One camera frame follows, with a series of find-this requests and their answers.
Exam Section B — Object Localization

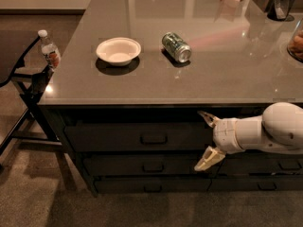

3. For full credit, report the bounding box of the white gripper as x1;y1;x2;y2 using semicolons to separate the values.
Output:
194;111;244;171

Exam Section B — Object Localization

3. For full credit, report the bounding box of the dark drawer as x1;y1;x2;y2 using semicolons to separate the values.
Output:
218;152;303;175
80;154;219;176
208;175;303;191
64;122;212;152
95;177;211;193
237;107;265;119

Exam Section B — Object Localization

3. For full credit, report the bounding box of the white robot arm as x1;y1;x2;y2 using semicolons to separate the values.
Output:
194;102;303;171

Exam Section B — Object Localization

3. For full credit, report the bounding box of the green soda can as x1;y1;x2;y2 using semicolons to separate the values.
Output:
162;32;191;63

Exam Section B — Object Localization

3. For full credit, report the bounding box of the glass jar with snacks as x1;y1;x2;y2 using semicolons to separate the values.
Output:
287;19;303;63

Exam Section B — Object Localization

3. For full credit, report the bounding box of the white paper bowl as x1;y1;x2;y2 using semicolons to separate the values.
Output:
96;37;141;66

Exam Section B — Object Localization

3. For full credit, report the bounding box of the dark metal container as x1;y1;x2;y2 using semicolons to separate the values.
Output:
267;0;295;22

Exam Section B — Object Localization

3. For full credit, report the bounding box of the clear water bottle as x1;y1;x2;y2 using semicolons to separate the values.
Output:
38;29;61;69

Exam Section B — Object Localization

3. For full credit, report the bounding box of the dark chair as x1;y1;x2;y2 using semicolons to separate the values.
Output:
0;30;59;153

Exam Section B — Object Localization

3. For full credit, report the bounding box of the dark counter cabinet frame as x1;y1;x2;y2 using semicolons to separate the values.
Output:
41;105;303;195

